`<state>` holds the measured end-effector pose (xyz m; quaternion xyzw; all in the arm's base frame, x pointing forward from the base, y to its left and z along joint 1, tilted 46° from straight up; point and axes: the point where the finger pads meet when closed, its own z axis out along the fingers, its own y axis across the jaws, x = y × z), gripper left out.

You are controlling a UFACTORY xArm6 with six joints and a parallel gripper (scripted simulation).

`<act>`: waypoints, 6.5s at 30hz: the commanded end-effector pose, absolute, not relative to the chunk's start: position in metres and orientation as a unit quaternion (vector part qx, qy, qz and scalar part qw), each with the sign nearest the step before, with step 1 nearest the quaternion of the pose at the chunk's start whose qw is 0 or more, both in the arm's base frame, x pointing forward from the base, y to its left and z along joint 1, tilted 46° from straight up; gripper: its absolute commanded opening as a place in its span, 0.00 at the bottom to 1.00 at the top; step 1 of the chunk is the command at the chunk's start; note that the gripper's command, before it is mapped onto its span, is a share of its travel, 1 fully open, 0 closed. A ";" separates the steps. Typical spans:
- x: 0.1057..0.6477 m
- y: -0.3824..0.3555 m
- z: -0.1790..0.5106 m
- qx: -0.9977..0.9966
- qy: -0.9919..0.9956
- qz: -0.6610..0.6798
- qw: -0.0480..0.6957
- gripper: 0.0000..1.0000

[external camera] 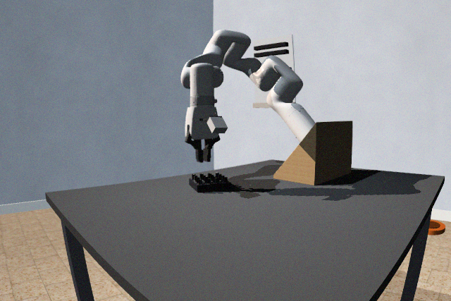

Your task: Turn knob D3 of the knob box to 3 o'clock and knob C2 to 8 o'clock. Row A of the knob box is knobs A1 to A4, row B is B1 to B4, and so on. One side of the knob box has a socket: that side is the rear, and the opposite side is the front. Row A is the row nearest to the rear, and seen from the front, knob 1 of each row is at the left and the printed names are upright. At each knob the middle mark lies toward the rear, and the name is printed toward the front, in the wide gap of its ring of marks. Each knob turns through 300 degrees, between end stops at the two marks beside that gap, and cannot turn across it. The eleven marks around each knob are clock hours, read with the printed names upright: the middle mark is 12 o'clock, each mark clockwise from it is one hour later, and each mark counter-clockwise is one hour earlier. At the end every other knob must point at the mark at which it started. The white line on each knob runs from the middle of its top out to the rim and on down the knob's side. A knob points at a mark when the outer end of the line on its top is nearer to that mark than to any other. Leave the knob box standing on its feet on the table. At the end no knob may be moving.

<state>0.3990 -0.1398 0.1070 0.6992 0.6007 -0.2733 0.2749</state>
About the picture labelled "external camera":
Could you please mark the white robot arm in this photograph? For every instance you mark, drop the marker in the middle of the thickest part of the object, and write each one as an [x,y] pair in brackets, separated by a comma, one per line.
[205,74]

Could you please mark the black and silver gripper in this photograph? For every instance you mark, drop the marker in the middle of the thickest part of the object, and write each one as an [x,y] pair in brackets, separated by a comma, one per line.
[199,130]

